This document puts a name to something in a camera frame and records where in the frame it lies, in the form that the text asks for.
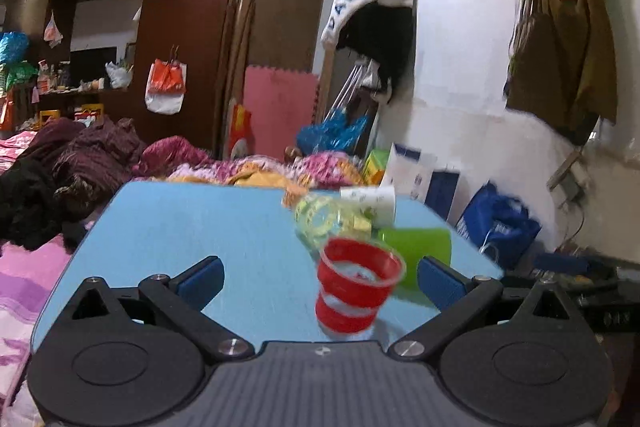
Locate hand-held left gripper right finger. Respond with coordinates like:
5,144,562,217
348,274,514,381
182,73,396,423
387,257,572,362

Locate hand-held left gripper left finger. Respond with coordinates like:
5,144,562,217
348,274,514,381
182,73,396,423
72,256,255,363

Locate red striped plastic cup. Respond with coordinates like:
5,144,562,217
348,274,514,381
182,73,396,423
315,237,405,334

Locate green plastic cup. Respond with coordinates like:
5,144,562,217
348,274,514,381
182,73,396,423
378,228,453,292

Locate white printed paper cup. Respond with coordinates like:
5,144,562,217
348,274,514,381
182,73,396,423
340,185,397,226

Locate blue folding table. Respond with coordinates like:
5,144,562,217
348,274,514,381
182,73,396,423
30,181,505,354

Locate blue shopping bag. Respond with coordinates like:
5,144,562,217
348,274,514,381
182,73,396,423
456,183,542,269

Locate white and blue paper bag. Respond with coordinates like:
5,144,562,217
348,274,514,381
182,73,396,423
381,143,460,222

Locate pile of clothes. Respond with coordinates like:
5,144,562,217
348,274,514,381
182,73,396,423
134,136,366,194

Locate clear yellowish plastic bottle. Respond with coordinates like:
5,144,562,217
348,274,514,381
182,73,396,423
294,195,376,252

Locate green carton box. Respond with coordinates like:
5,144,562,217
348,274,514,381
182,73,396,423
362,149,391,186

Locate dark purple blanket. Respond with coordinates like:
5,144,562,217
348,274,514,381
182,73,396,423
15,117,147,212

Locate pink striped bedsheet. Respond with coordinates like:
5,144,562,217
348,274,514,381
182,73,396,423
0,234,76,427

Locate blue plastic bag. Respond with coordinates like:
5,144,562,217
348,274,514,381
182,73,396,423
297,111,371,155

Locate pink foam mat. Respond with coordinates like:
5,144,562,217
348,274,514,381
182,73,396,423
243,66,319,162

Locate black clothing pile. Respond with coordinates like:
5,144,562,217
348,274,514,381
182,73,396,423
0,157,76,252

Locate white and orange hanging bag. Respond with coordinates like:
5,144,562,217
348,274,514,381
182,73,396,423
145,58,188,116

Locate black hanging garment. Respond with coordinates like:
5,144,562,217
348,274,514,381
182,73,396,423
338,3,417,108

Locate brown wooden wardrobe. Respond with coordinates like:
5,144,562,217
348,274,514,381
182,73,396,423
0,0,248,160

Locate brown hanging bags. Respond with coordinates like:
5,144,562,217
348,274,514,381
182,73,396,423
505,0,618,145

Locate brown wooden board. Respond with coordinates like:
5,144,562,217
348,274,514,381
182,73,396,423
247,0,328,75

